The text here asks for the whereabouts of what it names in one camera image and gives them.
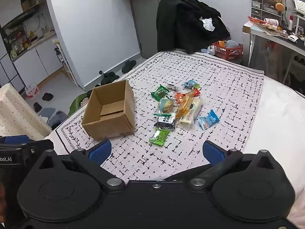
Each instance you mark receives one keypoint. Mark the grey door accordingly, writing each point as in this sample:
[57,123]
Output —
[147,28]

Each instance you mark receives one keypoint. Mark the white bread packet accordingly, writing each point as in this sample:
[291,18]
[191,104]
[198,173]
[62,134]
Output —
[191,115]

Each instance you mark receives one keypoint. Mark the orange red snack packet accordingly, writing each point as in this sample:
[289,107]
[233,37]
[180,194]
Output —
[180,97]

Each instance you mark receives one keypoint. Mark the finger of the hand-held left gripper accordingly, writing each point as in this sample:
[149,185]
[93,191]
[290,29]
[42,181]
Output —
[14,138]

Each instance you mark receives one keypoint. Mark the cream dotted tablecloth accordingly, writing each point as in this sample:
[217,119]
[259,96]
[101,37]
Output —
[16,114]

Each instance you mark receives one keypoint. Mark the black slipper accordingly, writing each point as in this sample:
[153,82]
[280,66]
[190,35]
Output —
[128,66]
[47,96]

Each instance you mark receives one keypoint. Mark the red snack packet black label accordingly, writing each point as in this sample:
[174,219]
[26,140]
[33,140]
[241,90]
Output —
[194,92]

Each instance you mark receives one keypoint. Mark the orange bread stick packet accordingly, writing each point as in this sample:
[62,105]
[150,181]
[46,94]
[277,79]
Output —
[184,106]

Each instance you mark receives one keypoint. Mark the small dark clear snack packet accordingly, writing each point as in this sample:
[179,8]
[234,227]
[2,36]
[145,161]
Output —
[172,87]

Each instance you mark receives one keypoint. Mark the chair with black jacket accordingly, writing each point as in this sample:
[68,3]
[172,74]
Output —
[181,23]

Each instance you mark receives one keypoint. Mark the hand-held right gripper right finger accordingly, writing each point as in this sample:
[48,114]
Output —
[213,152]

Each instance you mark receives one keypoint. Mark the black seed snack packet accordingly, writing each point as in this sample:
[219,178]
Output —
[165,122]

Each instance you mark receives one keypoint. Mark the blue white snack packet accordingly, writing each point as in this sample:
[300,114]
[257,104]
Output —
[209,119]

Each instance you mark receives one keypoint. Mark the blue green snack packet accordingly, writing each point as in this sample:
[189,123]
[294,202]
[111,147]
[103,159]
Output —
[191,84]

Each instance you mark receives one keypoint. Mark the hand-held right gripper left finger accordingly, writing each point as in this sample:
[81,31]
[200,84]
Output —
[100,149]

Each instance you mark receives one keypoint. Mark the white bottle red cap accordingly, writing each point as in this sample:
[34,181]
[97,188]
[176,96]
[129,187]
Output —
[291,22]

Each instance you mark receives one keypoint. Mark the red plastic basket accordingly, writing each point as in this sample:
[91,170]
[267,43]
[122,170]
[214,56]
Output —
[227,51]

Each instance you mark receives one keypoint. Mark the white crumpled cloth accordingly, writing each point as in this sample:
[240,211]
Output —
[208,23]

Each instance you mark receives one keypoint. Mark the dark green snack packet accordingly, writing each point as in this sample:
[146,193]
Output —
[160,92]

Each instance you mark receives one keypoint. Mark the white bed sheet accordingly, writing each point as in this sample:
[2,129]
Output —
[274,124]

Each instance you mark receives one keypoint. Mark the white keyboard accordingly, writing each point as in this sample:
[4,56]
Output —
[299,7]

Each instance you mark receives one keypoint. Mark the grey drawer organizer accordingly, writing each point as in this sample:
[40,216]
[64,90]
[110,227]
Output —
[258,3]

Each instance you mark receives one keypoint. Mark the white kitchen cabinet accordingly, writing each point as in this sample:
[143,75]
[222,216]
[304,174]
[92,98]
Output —
[33,59]

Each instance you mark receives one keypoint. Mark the red white plastic bag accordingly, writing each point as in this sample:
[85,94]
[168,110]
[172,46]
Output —
[32,91]

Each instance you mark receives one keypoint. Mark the brown cardboard box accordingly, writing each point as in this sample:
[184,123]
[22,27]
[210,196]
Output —
[104,128]

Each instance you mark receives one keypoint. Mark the pile of black shoes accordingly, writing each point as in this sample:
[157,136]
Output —
[108,77]

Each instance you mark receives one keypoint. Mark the white desk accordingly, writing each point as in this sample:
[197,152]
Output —
[250,52]

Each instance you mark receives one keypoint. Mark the red flat package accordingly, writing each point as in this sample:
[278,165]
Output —
[256,21]

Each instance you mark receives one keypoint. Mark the light green snack packet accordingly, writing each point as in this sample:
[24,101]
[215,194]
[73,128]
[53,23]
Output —
[159,136]

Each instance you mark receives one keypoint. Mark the orange round toy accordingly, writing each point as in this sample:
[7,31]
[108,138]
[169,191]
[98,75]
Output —
[279,6]

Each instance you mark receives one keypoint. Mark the clear cookie packet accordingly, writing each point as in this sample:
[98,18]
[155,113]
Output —
[166,105]

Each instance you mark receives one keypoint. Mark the white black printed blanket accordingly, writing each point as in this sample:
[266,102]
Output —
[214,88]

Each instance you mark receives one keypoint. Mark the green leaf floor mat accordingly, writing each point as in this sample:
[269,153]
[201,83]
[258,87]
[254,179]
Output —
[77,102]

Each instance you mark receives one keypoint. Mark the white storage rack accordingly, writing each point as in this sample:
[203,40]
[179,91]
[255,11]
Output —
[66,62]

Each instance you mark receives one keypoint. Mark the black bottle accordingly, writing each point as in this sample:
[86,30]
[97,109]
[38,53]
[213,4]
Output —
[58,54]

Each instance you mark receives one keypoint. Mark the white printed roll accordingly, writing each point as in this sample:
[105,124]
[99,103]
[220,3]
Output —
[270,22]

